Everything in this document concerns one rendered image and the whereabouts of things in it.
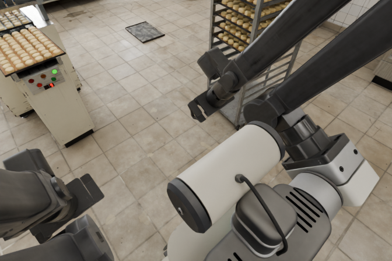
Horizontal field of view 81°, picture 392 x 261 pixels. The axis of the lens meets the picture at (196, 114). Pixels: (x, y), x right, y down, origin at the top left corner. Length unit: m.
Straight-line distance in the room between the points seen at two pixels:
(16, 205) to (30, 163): 0.20
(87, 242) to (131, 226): 1.63
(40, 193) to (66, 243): 0.07
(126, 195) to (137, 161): 0.32
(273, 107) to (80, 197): 0.43
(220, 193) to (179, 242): 0.20
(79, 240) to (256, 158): 0.23
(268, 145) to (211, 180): 0.09
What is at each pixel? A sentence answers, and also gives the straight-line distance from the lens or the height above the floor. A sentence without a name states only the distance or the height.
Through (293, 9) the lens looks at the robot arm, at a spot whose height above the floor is 1.67.
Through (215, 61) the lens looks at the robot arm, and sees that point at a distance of 0.57.
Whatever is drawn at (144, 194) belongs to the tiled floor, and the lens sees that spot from 2.03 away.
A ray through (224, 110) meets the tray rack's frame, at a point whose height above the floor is 0.15.
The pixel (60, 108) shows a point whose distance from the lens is 2.21.
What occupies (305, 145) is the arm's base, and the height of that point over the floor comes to 1.45.
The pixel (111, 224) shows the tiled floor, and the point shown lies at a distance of 2.01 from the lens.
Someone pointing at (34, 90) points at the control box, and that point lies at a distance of 2.03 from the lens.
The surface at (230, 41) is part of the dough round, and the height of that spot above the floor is 0.88.
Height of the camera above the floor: 1.81
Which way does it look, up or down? 47 degrees down
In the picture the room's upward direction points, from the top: straight up
